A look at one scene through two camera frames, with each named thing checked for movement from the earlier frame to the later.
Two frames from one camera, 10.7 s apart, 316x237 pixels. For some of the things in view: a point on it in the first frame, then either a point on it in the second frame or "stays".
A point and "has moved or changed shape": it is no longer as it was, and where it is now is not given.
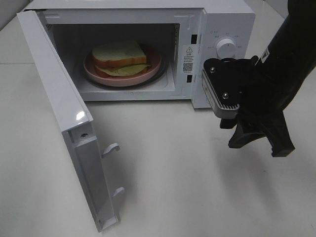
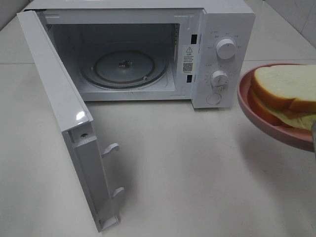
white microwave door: (75, 120) stays
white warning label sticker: (188, 59) stays
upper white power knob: (225, 49) stays
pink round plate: (153, 61) has moved or changed shape
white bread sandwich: (122, 59) has moved or changed shape
